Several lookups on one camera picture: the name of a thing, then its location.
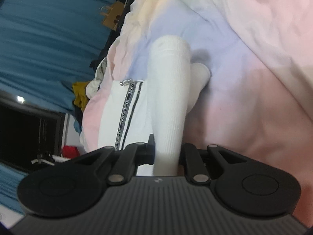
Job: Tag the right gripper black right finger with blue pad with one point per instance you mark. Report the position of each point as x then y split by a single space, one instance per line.
201 166

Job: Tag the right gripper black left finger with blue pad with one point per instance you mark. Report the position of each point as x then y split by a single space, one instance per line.
108 167

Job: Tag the white pants with black stripe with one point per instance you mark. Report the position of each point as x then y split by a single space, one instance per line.
125 118

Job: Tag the white knit garment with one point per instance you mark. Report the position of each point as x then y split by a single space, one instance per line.
174 85

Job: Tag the red cloth item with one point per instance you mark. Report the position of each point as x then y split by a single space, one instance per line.
70 152

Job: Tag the silver tripod stand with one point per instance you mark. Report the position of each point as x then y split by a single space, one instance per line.
49 159

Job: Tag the blue left curtain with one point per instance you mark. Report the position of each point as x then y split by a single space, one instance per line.
9 181

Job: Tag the blue curtain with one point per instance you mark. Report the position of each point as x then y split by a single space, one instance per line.
47 45
9 181

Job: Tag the mustard yellow garment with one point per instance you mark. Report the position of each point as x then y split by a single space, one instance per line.
81 100

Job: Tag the cream crumpled garment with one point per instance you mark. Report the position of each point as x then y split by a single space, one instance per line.
94 85

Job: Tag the pastel pink blue duvet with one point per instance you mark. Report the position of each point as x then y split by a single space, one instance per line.
258 101

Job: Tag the blue right curtain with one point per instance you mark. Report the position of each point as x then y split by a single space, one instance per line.
47 45

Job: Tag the brown paper bag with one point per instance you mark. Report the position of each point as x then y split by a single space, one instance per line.
112 14

